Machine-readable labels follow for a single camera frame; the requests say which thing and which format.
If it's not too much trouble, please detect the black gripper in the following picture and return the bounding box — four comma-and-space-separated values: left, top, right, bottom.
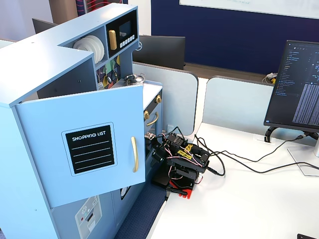
151, 135, 175, 166

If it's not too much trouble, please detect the blue shopping list cabinet door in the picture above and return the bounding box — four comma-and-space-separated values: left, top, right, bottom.
14, 83, 147, 209

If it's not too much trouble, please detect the blue oven door with window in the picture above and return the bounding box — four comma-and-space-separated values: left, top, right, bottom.
143, 109, 162, 156

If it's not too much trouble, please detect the blue dishwasher door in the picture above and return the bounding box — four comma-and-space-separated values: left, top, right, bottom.
112, 185, 133, 236

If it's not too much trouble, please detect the blue water dispenser fridge door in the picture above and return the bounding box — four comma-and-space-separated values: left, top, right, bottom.
51, 191, 115, 239

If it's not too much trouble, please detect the black microwave door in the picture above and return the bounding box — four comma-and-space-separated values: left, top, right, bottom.
106, 9, 138, 59

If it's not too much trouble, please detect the black table clamp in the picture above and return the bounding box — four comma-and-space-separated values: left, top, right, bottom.
166, 188, 188, 197

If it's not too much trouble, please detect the grey desk divider panel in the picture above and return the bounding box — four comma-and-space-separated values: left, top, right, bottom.
132, 61, 199, 135
202, 75, 275, 137

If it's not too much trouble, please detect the steel pot with lid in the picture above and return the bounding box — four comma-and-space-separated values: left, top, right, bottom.
124, 73, 147, 87

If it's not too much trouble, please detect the black monitor switched off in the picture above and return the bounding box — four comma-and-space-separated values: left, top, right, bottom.
31, 17, 59, 34
133, 34, 186, 71

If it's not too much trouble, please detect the clear acrylic holder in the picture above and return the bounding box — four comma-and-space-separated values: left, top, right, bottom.
254, 134, 276, 145

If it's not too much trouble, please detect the white toy plate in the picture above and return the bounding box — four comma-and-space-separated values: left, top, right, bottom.
97, 39, 105, 63
89, 36, 103, 63
73, 34, 100, 62

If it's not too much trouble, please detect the blue toy kitchen unit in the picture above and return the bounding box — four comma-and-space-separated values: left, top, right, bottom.
0, 2, 164, 239

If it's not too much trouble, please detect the silver monitor stand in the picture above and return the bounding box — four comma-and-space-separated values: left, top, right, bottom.
287, 131, 319, 178

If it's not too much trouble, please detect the monitor showing code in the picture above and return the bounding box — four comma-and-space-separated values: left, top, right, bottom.
263, 39, 319, 133

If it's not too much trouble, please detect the whiteboard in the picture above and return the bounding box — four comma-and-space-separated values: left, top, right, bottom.
178, 0, 319, 19

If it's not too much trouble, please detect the long gold cabinet door handle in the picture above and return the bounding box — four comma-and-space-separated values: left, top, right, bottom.
131, 136, 139, 173

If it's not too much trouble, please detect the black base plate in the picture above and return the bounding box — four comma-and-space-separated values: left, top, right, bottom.
151, 171, 172, 187

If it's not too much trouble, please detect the gold curved oven handle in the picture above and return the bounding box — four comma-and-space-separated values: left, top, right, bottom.
146, 112, 159, 126

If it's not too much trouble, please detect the red robot base mount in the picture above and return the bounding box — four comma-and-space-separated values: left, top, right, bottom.
168, 179, 197, 200

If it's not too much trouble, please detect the black cable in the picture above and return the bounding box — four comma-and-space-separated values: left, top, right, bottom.
199, 139, 319, 178
194, 134, 306, 162

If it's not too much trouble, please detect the black bracket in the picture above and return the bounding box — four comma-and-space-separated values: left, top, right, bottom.
264, 126, 278, 143

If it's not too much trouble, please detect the white cable bundle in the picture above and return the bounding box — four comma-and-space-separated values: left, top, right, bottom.
261, 72, 279, 83

